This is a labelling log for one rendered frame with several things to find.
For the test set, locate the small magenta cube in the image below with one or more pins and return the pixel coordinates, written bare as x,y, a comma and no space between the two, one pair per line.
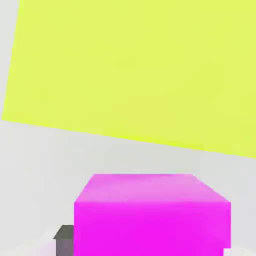
152,220

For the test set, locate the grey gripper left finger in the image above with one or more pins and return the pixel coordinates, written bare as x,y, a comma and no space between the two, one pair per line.
65,242

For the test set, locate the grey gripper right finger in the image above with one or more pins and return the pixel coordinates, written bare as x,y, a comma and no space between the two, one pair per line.
238,252

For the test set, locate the large yellow box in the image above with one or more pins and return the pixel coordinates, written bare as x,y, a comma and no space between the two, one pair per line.
130,70

